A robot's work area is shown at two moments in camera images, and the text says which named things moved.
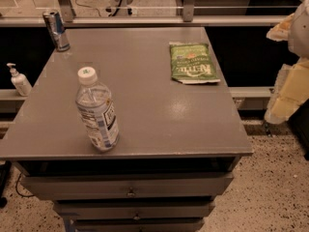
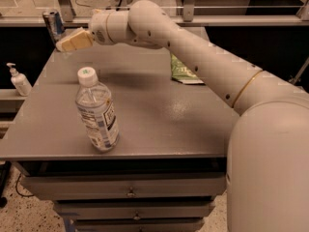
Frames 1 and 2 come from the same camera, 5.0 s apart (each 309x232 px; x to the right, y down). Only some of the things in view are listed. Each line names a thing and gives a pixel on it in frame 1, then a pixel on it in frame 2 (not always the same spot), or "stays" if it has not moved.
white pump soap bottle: x=19 y=81 stays
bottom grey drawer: x=139 y=224 stays
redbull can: x=56 y=30 stays
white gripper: x=300 y=33 to x=98 y=26
